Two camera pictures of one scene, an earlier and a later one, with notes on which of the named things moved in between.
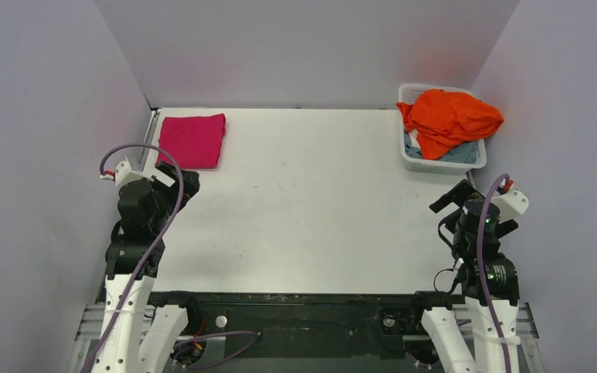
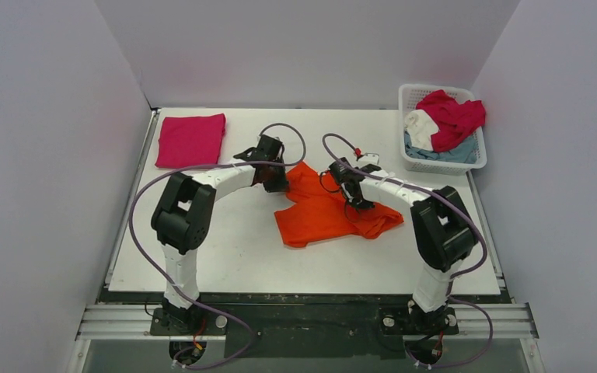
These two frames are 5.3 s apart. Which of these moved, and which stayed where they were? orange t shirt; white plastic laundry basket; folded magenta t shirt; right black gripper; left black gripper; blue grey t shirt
Moved: right black gripper; orange t shirt; left black gripper
Stayed: white plastic laundry basket; folded magenta t shirt; blue grey t shirt
